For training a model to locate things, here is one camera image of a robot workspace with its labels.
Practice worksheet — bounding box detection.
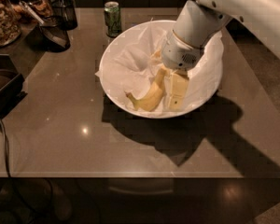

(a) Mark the green soda can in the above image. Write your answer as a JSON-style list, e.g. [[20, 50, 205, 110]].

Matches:
[[104, 1, 122, 37]]

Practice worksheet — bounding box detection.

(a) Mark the black mesh cup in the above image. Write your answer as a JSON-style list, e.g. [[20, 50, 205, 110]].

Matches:
[[52, 0, 77, 30]]

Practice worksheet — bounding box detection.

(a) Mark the yellow banana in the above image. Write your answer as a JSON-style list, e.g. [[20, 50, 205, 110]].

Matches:
[[125, 67, 167, 112]]

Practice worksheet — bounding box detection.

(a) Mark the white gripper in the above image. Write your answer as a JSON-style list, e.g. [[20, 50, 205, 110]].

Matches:
[[150, 30, 204, 111]]

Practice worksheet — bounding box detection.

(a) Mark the glass jar of snacks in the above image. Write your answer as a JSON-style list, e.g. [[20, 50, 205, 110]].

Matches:
[[11, 0, 53, 23]]

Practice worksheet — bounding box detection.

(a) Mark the white paper liner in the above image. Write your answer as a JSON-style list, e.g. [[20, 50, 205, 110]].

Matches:
[[95, 17, 225, 116]]

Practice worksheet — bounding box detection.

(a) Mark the white bowl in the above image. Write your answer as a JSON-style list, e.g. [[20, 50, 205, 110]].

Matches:
[[98, 20, 224, 119]]

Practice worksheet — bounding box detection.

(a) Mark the glass jar of nuts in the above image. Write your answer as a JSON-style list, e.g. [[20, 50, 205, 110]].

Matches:
[[0, 0, 21, 48]]

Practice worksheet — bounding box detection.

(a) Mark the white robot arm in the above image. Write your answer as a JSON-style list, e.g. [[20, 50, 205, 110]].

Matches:
[[161, 0, 280, 110]]

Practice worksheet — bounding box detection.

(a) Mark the black cable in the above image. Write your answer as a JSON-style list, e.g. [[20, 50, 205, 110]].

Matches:
[[0, 105, 13, 179]]

